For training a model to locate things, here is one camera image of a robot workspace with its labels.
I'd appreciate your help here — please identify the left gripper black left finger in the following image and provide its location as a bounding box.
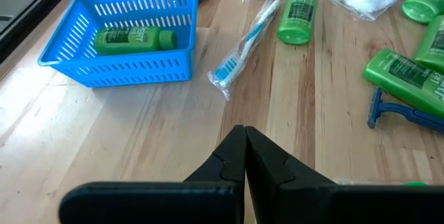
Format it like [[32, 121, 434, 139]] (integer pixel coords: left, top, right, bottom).
[[58, 124, 248, 224]]

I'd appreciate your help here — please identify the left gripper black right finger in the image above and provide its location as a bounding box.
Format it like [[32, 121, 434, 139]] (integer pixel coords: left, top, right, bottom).
[[246, 126, 444, 224]]

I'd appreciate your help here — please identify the green Pert shampoo bottle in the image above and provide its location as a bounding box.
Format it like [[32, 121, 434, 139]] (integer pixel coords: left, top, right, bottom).
[[361, 47, 444, 120], [401, 0, 444, 24], [92, 26, 178, 57], [276, 0, 319, 46], [413, 15, 444, 74]]

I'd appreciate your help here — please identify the blue unbagged razor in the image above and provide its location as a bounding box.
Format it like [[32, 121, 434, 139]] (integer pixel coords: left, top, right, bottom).
[[366, 87, 444, 134]]

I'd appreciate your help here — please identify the blue plastic basket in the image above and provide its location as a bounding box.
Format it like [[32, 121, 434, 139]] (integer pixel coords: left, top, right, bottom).
[[37, 0, 200, 89]]

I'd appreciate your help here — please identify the black aluminium table frame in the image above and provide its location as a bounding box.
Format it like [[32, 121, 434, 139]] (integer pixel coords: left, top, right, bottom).
[[0, 0, 86, 64]]

